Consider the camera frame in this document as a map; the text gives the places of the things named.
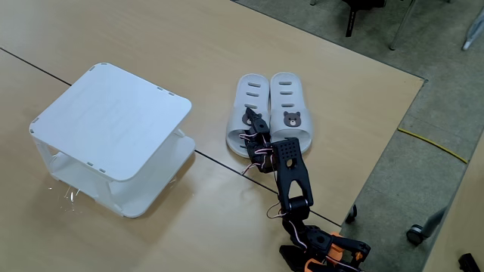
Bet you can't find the white bear slipper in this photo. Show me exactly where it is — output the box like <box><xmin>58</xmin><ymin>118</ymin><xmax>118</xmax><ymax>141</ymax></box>
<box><xmin>268</xmin><ymin>72</ymin><xmax>314</xmax><ymax>155</ymax></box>
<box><xmin>225</xmin><ymin>73</ymin><xmax>271</xmax><ymax>159</ymax></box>

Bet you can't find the white two-tier plastic box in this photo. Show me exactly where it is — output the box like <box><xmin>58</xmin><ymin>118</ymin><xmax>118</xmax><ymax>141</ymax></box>
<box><xmin>29</xmin><ymin>62</ymin><xmax>197</xmax><ymax>219</ymax></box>

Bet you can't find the black caster wheel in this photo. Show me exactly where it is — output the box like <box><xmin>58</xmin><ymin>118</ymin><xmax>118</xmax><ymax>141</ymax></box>
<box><xmin>344</xmin><ymin>204</ymin><xmax>358</xmax><ymax>224</ymax></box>

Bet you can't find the black chair base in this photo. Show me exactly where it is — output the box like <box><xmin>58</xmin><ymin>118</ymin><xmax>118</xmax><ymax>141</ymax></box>
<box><xmin>341</xmin><ymin>0</ymin><xmax>387</xmax><ymax>39</ymax></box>

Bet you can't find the metal chair leg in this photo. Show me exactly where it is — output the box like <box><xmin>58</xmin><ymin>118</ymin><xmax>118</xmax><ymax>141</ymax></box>
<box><xmin>389</xmin><ymin>0</ymin><xmax>417</xmax><ymax>51</ymax></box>

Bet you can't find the grey caster wheel with leg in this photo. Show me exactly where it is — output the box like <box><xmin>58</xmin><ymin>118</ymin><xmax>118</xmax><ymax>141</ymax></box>
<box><xmin>405</xmin><ymin>206</ymin><xmax>449</xmax><ymax>246</ymax></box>

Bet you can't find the grey folded umbrella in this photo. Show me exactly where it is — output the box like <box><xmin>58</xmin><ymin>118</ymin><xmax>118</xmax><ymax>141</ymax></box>
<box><xmin>461</xmin><ymin>6</ymin><xmax>484</xmax><ymax>51</ymax></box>

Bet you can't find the black floor object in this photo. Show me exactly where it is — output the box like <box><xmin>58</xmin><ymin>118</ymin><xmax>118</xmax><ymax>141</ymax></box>
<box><xmin>458</xmin><ymin>252</ymin><xmax>482</xmax><ymax>272</ymax></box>

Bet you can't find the yellow floor cable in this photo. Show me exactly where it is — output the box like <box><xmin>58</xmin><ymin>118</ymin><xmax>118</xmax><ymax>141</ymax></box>
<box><xmin>397</xmin><ymin>128</ymin><xmax>470</xmax><ymax>165</ymax></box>

